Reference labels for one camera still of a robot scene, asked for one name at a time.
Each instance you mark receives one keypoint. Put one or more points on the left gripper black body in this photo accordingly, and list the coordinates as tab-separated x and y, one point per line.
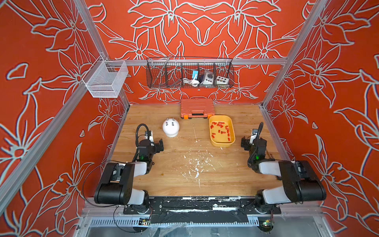
155	149

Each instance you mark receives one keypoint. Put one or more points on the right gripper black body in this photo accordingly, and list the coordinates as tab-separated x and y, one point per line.
247	146

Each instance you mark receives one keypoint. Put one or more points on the yellow plastic tray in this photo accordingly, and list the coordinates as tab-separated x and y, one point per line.
221	130

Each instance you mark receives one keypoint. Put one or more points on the white dome with screws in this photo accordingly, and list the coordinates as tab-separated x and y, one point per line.
171	127

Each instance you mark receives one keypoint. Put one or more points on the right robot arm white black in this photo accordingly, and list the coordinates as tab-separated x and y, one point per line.
299	181

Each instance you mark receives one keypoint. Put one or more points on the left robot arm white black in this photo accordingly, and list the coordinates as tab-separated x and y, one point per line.
116	183

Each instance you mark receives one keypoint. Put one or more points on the orange tool case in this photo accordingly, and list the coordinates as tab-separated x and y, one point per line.
197	108

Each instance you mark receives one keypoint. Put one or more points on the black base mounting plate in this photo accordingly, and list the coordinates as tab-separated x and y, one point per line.
203	210

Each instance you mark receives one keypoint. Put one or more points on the white socket block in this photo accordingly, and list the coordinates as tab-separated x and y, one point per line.
222	81

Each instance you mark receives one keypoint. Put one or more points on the white power adapter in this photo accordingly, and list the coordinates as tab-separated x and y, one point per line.
207	79

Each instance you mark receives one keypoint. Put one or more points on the blue white small box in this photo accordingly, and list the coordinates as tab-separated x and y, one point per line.
195	75

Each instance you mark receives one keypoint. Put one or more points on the black wire wall basket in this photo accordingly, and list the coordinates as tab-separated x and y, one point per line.
176	72

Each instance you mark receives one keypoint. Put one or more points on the clear plastic wall bin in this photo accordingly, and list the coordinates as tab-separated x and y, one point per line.
102	83

